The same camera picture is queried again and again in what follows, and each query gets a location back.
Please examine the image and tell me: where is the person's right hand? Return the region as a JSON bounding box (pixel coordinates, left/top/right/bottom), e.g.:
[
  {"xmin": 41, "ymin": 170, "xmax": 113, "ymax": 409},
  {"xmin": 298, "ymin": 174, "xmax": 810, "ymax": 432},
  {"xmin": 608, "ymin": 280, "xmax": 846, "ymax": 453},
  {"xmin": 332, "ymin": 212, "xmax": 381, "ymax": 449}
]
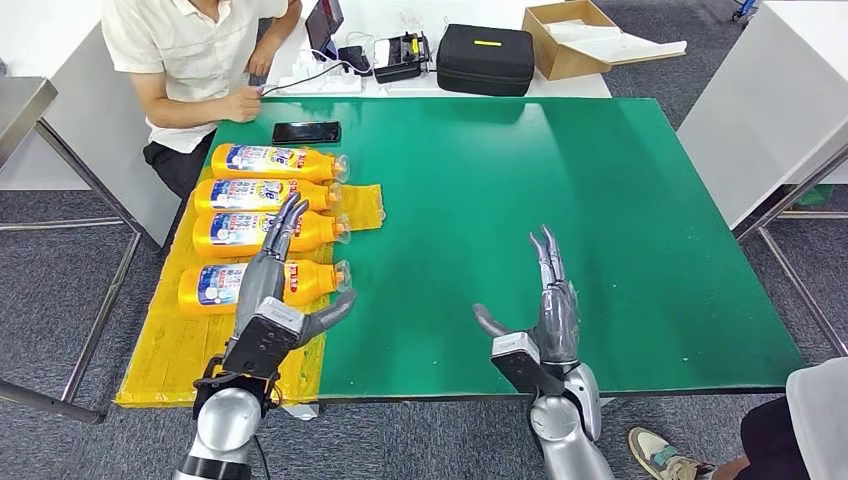
[{"xmin": 218, "ymin": 84, "xmax": 264, "ymax": 125}]

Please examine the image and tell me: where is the person's left hand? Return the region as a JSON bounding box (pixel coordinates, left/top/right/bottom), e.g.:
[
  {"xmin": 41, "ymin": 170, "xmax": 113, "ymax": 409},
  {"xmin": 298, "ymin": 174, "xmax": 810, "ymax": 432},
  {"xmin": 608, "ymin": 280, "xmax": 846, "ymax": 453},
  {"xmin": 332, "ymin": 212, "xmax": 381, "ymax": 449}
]
[{"xmin": 246, "ymin": 39, "xmax": 283, "ymax": 79}]

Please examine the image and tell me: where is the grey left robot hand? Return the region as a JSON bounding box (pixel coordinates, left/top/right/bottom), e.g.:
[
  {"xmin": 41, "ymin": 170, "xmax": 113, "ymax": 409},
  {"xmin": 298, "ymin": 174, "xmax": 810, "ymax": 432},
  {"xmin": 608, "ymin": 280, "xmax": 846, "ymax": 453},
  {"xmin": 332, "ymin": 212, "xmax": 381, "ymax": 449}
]
[{"xmin": 233, "ymin": 192, "xmax": 359, "ymax": 347}]

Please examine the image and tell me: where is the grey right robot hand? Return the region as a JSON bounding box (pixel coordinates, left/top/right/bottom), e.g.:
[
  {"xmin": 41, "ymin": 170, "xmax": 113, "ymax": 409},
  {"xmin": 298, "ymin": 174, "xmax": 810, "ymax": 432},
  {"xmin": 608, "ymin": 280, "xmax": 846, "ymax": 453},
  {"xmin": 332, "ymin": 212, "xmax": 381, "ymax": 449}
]
[{"xmin": 472, "ymin": 225, "xmax": 582, "ymax": 367}]

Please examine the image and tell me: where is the orange detergent bottle clear cap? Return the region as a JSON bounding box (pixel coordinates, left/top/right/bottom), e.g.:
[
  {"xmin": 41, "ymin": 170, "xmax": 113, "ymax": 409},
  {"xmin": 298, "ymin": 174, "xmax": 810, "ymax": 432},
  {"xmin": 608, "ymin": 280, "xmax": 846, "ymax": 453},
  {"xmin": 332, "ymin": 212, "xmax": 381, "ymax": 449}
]
[
  {"xmin": 193, "ymin": 177, "xmax": 344, "ymax": 216},
  {"xmin": 210, "ymin": 143, "xmax": 350, "ymax": 185},
  {"xmin": 192, "ymin": 210, "xmax": 352, "ymax": 259},
  {"xmin": 177, "ymin": 258, "xmax": 353, "ymax": 317}
]

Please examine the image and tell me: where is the person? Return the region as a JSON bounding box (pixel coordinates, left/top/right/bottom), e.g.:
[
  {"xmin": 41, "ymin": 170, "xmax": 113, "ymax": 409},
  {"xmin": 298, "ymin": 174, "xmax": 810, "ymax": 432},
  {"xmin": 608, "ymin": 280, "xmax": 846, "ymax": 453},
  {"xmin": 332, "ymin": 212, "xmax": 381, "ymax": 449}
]
[
  {"xmin": 100, "ymin": 0, "xmax": 305, "ymax": 200},
  {"xmin": 627, "ymin": 357, "xmax": 848, "ymax": 480}
]

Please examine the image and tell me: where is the black tablet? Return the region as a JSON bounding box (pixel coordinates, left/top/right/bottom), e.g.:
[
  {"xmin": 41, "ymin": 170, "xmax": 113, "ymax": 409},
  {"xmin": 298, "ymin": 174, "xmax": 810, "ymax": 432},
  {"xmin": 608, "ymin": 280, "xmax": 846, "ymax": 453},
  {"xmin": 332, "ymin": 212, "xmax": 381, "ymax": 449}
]
[{"xmin": 304, "ymin": 0, "xmax": 346, "ymax": 61}]

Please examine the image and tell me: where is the black smartphone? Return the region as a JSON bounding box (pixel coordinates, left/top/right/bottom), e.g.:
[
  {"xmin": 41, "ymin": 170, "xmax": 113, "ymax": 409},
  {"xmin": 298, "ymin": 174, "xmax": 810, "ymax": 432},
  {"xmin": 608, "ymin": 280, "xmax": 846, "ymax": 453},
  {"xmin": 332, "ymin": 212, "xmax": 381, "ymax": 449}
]
[{"xmin": 272, "ymin": 121, "xmax": 343, "ymax": 146}]

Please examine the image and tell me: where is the white power strip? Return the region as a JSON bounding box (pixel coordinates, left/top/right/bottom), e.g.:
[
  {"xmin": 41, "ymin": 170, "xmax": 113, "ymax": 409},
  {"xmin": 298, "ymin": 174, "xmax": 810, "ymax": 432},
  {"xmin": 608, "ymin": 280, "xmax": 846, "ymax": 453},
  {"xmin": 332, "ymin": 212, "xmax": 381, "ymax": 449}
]
[{"xmin": 261, "ymin": 62, "xmax": 364, "ymax": 95}]

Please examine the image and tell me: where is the black power adapter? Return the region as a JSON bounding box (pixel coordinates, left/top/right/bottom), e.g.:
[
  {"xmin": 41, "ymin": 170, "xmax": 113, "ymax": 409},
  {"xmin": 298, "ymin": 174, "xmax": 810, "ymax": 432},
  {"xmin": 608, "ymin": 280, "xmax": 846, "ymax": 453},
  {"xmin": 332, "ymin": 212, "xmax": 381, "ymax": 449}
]
[{"xmin": 337, "ymin": 44, "xmax": 374, "ymax": 76}]

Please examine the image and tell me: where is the yellow taped mat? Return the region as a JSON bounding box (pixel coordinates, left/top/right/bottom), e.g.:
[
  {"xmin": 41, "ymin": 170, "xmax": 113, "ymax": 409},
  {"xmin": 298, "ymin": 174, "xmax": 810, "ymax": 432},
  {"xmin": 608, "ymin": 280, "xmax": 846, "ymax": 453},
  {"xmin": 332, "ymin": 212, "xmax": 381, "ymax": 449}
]
[{"xmin": 115, "ymin": 165, "xmax": 387, "ymax": 409}]

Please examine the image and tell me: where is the black charger device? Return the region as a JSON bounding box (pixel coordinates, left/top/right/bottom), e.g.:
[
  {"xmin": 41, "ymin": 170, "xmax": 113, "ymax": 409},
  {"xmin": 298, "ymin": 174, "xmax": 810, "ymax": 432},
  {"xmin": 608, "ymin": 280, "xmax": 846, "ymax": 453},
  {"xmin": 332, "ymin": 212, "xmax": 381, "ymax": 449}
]
[{"xmin": 372, "ymin": 31, "xmax": 433, "ymax": 85}]

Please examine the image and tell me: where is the white table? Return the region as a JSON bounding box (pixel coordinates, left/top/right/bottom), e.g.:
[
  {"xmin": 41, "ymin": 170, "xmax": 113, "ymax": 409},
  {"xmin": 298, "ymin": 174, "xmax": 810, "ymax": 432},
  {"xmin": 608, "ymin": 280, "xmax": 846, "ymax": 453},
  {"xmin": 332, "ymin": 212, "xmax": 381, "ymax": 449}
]
[{"xmin": 261, "ymin": 0, "xmax": 613, "ymax": 99}]

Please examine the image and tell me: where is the black carrying case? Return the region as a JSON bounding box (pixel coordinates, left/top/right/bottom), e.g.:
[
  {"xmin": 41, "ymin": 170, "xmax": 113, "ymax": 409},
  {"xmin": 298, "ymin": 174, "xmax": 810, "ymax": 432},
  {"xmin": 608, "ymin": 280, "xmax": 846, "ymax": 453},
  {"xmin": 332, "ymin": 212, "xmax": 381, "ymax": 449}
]
[{"xmin": 435, "ymin": 23, "xmax": 536, "ymax": 97}]

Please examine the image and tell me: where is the open cardboard box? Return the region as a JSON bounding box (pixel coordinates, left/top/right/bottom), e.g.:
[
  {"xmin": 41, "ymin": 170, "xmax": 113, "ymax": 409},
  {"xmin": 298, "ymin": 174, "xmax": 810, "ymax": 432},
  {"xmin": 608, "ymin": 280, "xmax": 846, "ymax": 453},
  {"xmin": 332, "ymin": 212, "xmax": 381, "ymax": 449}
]
[{"xmin": 521, "ymin": 0, "xmax": 624, "ymax": 81}]

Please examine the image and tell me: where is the white paper sheet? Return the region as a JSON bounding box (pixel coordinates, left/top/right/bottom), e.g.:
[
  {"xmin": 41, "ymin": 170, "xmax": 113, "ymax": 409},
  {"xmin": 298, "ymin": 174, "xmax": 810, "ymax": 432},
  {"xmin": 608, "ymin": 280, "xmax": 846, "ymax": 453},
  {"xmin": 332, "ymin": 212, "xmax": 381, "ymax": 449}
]
[{"xmin": 546, "ymin": 19, "xmax": 688, "ymax": 65}]

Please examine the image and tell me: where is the green plastic crate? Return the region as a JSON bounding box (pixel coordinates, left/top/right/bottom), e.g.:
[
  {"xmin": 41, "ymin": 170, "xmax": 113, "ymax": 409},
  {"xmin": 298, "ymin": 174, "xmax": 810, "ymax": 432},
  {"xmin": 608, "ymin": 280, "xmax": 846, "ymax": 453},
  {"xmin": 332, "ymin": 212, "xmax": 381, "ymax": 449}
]
[{"xmin": 796, "ymin": 184, "xmax": 836, "ymax": 205}]

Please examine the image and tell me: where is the black power cable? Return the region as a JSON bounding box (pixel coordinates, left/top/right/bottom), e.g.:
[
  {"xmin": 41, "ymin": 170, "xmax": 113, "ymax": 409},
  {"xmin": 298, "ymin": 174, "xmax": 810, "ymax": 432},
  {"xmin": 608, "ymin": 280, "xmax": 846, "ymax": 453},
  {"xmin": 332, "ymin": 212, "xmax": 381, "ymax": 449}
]
[{"xmin": 258, "ymin": 60, "xmax": 349, "ymax": 97}]

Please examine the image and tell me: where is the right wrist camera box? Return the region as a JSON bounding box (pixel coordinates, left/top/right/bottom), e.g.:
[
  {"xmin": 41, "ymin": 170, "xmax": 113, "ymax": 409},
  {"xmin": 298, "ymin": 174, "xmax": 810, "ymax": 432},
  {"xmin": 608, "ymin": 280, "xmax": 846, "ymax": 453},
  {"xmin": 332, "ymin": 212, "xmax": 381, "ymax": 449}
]
[{"xmin": 490, "ymin": 332, "xmax": 568, "ymax": 399}]

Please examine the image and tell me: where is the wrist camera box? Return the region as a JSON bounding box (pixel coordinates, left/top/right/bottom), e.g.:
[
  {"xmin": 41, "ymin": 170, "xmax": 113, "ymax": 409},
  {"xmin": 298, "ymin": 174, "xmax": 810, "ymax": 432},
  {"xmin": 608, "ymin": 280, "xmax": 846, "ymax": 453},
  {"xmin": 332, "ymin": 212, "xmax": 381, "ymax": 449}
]
[
  {"xmin": 221, "ymin": 296, "xmax": 307, "ymax": 382},
  {"xmin": 490, "ymin": 332, "xmax": 568, "ymax": 399}
]

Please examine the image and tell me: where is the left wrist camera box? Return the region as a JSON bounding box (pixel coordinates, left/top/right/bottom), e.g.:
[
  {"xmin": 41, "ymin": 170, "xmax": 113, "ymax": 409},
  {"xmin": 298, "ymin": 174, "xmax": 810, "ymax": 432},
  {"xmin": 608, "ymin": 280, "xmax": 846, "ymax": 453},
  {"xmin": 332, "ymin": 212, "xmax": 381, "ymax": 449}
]
[{"xmin": 221, "ymin": 296, "xmax": 307, "ymax": 382}]

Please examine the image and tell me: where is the grey metal frame table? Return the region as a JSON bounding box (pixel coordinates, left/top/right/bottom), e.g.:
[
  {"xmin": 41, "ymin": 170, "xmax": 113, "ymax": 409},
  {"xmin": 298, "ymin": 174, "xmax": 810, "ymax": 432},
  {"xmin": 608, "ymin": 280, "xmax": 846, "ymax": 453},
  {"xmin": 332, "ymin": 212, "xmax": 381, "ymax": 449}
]
[
  {"xmin": 733, "ymin": 144, "xmax": 848, "ymax": 358},
  {"xmin": 0, "ymin": 76, "xmax": 164, "ymax": 425}
]

